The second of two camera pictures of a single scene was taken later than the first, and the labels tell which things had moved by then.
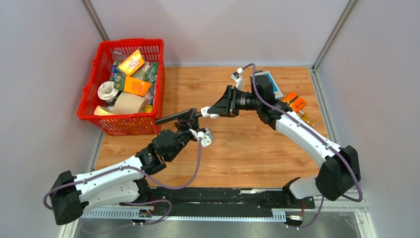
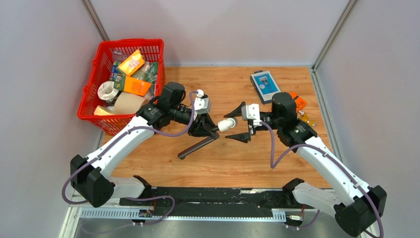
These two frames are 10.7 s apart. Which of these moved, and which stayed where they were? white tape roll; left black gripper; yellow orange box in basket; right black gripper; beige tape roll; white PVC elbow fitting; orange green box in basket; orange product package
Moved: left black gripper; white PVC elbow fitting; right black gripper
Stayed: orange green box in basket; beige tape roll; yellow orange box in basket; white tape roll; orange product package
